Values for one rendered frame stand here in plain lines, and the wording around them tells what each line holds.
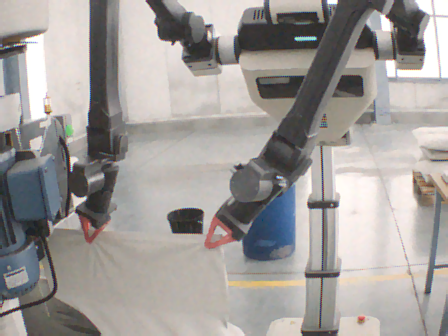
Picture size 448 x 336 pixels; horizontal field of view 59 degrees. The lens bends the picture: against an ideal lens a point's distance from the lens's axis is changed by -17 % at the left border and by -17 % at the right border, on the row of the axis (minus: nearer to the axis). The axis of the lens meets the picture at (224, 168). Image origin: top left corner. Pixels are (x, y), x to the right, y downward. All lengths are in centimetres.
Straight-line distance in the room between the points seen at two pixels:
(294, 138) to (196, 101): 848
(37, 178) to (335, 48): 52
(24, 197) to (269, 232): 263
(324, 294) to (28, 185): 118
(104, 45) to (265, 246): 256
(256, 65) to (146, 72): 839
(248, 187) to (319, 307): 94
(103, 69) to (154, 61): 863
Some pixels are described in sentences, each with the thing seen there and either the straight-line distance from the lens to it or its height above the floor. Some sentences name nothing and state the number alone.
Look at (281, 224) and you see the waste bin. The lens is 321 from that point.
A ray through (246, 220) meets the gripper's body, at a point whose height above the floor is 112.
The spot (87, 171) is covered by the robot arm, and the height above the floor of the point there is 124.
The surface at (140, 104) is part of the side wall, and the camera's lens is 970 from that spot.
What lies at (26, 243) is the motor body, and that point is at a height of 117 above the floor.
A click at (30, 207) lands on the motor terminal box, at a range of 71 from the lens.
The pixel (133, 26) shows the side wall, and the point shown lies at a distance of 972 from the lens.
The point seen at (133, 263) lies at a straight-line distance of 103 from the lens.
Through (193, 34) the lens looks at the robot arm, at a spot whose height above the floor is 149.
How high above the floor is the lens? 143
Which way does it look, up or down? 14 degrees down
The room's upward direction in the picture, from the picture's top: 5 degrees counter-clockwise
